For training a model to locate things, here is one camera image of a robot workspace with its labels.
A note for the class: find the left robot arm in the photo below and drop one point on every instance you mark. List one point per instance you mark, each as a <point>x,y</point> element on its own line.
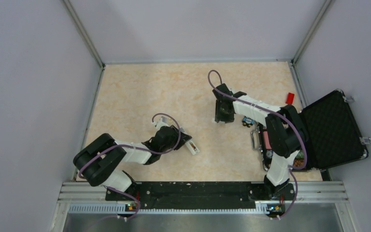
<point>97,163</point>

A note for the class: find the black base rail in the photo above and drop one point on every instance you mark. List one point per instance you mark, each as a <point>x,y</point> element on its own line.
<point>202,195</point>

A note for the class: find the blue owl figurine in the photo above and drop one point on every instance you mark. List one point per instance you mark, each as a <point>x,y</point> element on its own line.
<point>248,122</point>

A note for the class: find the black poker chip case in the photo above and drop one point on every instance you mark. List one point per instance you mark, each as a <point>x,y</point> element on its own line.
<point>334,136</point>

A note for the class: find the pink card deck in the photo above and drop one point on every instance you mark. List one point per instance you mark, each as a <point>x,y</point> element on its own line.
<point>266,140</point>

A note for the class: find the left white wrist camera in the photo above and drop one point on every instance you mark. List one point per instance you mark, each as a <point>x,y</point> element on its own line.
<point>162,122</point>

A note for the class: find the red small block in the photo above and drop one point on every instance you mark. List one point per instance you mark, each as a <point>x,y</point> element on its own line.
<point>290,98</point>

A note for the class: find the white remote control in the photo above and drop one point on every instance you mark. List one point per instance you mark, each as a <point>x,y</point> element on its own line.
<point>190,148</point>

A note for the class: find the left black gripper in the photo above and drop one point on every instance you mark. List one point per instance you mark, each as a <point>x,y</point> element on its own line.
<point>183,138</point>

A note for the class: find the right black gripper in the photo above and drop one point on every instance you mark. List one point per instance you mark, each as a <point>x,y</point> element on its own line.
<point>220,117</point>

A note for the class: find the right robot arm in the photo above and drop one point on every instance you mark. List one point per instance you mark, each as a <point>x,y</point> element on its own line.
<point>286,131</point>

